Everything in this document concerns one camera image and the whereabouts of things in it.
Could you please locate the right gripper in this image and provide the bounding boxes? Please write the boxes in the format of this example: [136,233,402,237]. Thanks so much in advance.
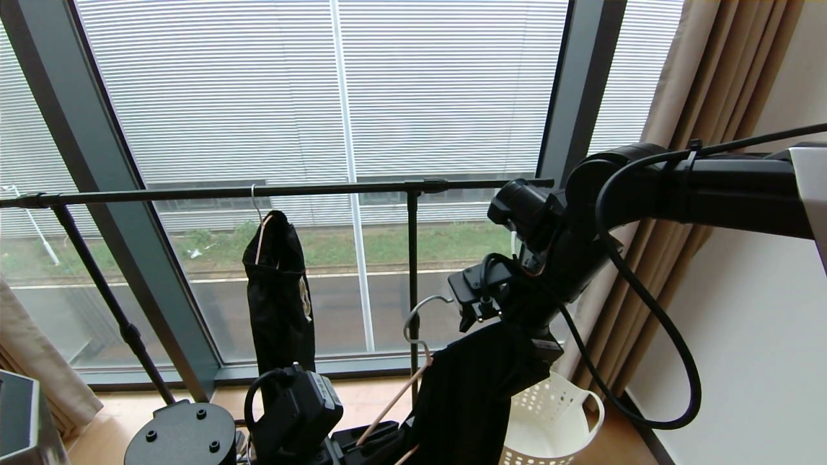
[503,284,567,377]

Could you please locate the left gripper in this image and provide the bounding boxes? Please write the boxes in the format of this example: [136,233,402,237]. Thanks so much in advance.
[317,431,374,465]

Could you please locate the black garment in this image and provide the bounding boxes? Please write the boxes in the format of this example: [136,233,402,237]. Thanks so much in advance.
[361,321,538,465]

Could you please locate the pink clothes hanger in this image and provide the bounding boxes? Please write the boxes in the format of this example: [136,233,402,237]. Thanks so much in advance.
[249,183,277,267]
[353,294,455,465]

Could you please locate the black shorts with white cords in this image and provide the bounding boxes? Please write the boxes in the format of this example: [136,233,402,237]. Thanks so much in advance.
[242,209,318,377]

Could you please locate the white laundry basket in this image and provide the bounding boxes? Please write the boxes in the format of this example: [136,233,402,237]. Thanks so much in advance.
[498,371,607,465]

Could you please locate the black clothes rack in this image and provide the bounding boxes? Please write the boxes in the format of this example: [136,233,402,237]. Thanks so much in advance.
[0,177,556,409]

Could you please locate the beige curtain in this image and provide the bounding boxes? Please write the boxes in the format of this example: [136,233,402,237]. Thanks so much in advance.
[0,276,105,441]
[554,0,806,396]

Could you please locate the window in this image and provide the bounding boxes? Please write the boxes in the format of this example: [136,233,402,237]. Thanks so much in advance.
[0,0,686,389]

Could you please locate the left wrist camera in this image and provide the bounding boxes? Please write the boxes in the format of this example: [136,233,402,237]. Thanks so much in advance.
[244,362,345,463]

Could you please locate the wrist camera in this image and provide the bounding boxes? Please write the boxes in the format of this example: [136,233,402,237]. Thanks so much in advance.
[244,362,345,463]
[447,253,519,334]

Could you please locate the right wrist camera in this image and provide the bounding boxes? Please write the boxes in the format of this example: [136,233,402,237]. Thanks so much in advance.
[447,253,519,334]

